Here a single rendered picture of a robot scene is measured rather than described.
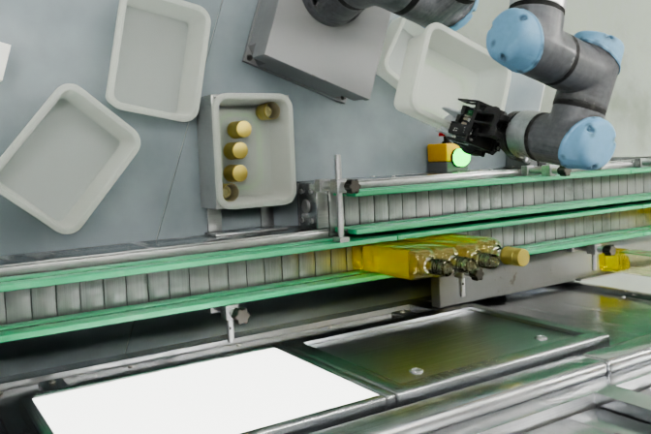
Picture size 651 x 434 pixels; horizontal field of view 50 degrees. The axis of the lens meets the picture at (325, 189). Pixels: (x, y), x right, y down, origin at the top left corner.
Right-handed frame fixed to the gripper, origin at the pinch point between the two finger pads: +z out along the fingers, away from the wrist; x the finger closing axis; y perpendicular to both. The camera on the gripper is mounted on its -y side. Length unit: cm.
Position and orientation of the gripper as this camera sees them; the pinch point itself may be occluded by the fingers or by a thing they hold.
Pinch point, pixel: (449, 125)
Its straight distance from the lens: 130.1
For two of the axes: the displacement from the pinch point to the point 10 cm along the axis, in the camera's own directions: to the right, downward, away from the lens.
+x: -3.0, 9.5, 0.3
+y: -8.2, -2.5, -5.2
